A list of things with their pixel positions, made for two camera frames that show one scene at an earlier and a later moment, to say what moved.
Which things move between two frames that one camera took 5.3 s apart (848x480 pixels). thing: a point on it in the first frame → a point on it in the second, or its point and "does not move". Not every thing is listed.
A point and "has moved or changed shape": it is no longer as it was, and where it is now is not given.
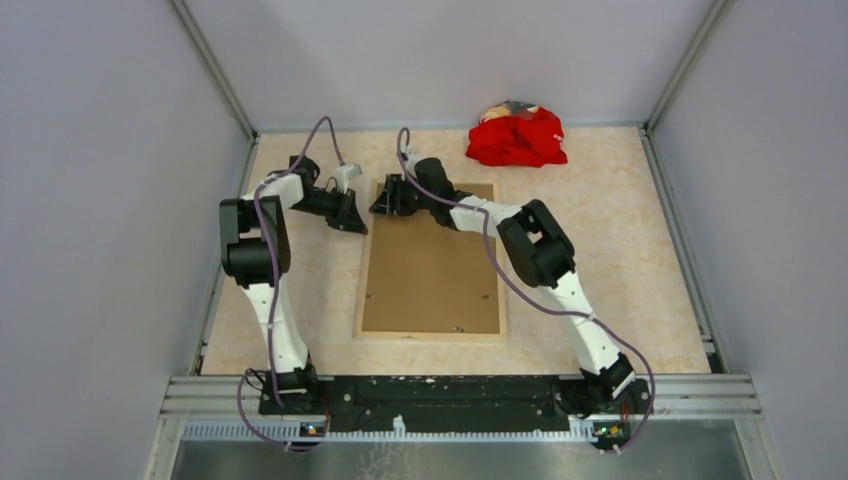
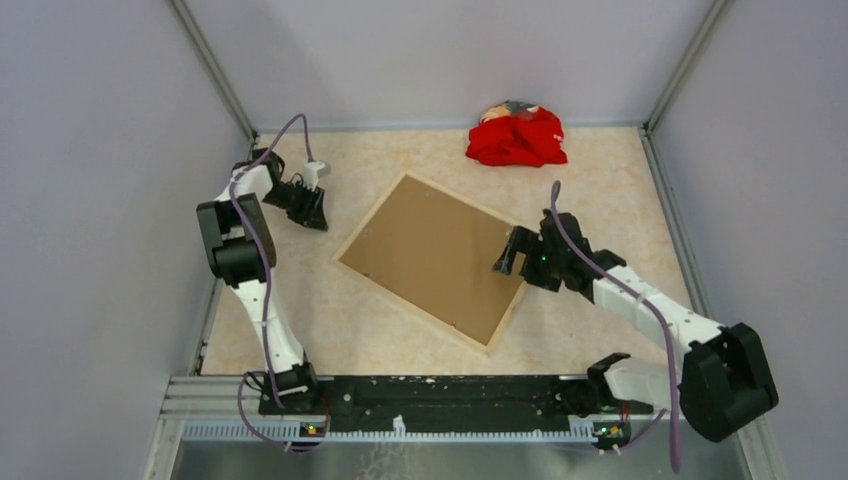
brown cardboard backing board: (420, 275) has moved or changed shape
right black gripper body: (411, 199) → (542, 267)
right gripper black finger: (386, 202) → (520, 240)
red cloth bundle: (531, 140) does not move
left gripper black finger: (347, 216) → (315, 217)
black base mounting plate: (456, 399) does not move
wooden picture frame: (417, 280) has moved or changed shape
